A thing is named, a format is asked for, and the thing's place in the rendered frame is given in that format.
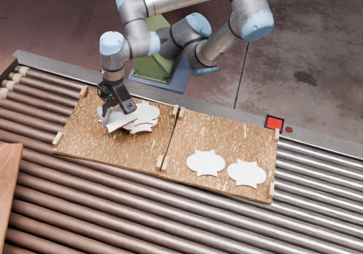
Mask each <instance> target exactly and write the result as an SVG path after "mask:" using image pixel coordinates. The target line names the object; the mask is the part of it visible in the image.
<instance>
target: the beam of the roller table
mask: <svg viewBox="0 0 363 254"><path fill-rule="evenodd" d="M12 56H15V57H17V59H18V63H19V66H25V67H28V68H30V69H33V70H37V71H40V72H44V73H48V74H50V75H54V76H58V77H61V78H65V79H69V80H71V81H75V82H79V83H83V84H86V85H90V86H94V87H97V84H99V83H101V82H102V81H103V78H102V74H101V73H100V72H98V71H94V70H91V69H87V68H83V67H80V66H76V65H73V64H69V63H65V62H61V61H58V60H55V59H51V58H47V57H44V56H40V55H36V54H32V53H29V52H26V51H22V50H16V51H15V53H14V54H13V55H12ZM123 83H124V85H125V86H126V88H127V90H128V92H129V93H130V95H131V97H132V98H137V99H142V100H145V101H150V102H155V103H160V104H165V105H170V106H174V105H175V104H177V105H179V111H180V110H181V107H184V108H185V110H189V111H194V112H198V113H203V114H206V115H210V116H215V117H220V118H224V119H229V120H232V121H236V122H241V123H246V124H251V125H255V126H259V127H264V124H265V119H266V118H265V117H261V116H257V115H253V114H251V113H247V112H243V111H239V110H236V109H232V108H228V107H225V106H221V105H218V104H214V103H210V102H206V101H202V100H200V99H196V98H192V97H189V96H185V95H181V94H178V93H174V92H171V91H167V90H163V89H159V88H155V87H153V86H149V85H145V84H142V83H138V82H134V81H130V80H127V79H123ZM286 127H291V128H292V130H293V131H292V132H290V133H289V132H287V131H286V130H285V128H286ZM279 139H282V140H285V141H288V142H292V143H296V144H299V145H303V146H306V147H309V148H313V149H317V150H320V151H324V152H328V153H332V154H334V155H338V156H341V157H345V158H349V159H353V160H355V161H359V162H363V145H362V144H359V143H355V142H351V141H347V140H345V139H341V138H337V137H333V136H330V135H326V134H323V133H319V132H315V131H312V130H308V129H304V128H300V127H298V126H294V125H290V124H286V123H284V126H283V132H282V134H279Z"/></svg>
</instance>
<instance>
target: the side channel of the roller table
mask: <svg viewBox="0 0 363 254"><path fill-rule="evenodd" d="M18 65H19V63H18V59H17V57H15V56H11V55H7V54H5V55H4V56H3V57H2V58H1V59H0V87H2V82H3V81H4V80H5V79H6V80H8V76H9V74H10V73H11V72H13V73H15V67H16V66H18Z"/></svg>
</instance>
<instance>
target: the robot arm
mask: <svg viewBox="0 0 363 254"><path fill-rule="evenodd" d="M207 1H210V0H116V3H117V8H118V12H119V14H120V17H121V20H122V23H123V27H124V30H125V33H126V37H123V35H122V34H120V33H118V32H112V31H109V32H106V33H104V34H103V35H102V36H101V38H100V47H99V50H100V60H101V68H102V69H100V73H101V74H102V78H103V81H102V82H101V83H99V84H97V93H98V96H99V97H100V98H101V100H102V101H103V102H104V104H103V106H102V107H100V106H99V107H98V108H97V112H98V113H99V115H100V117H101V120H102V125H103V126H106V125H107V123H108V120H109V116H110V115H111V113H112V109H111V106H113V107H115V106H116V105H119V106H120V107H121V109H122V111H123V113H124V114H125V115H128V114H130V113H133V112H135V111H136V109H137V105H136V104H135V102H134V100H133V99H132V97H131V95H130V93H129V92H128V90H127V88H126V86H125V85H124V83H123V79H124V61H128V60H132V59H136V58H141V57H148V56H151V55H154V54H157V53H159V54H160V55H161V56H162V57H163V58H165V59H167V60H172V59H174V58H176V57H177V56H178V55H179V54H180V53H181V52H182V50H183V49H184V51H185V54H186V57H187V60H188V63H189V66H190V70H191V72H192V74H193V75H194V76H200V75H204V74H207V73H211V72H214V71H217V70H218V69H219V68H218V63H219V62H220V60H221V57H222V55H224V54H225V53H227V52H228V51H229V50H230V49H232V48H233V47H234V46H235V45H237V44H238V43H239V42H241V41H246V42H253V41H256V40H258V39H261V38H262V37H264V36H266V35H267V34H269V33H270V32H271V31H272V29H273V27H274V20H273V15H272V13H271V11H270V8H269V6H268V3H267V0H230V3H231V6H232V9H233V11H232V12H231V13H230V15H229V17H228V20H227V23H226V24H225V25H224V26H222V27H221V28H220V29H219V30H218V31H217V32H216V33H215V34H214V35H213V36H211V37H210V38H209V37H208V36H209V35H210V34H211V31H212V30H211V26H210V24H209V22H208V21H207V19H206V18H205V17H204V16H203V15H201V14H199V13H196V12H195V13H192V14H190V15H187V16H186V17H185V18H183V19H181V20H180V21H178V22H177V23H175V24H173V25H172V26H167V27H163V28H159V29H157V30H156V31H155V32H154V31H153V32H151V31H150V32H149V30H148V27H147V24H146V20H145V18H147V17H151V16H154V15H158V14H162V13H165V12H169V11H173V10H177V9H180V8H184V7H187V6H191V5H195V4H199V3H202V2H207ZM98 90H100V94H99V91H98Z"/></svg>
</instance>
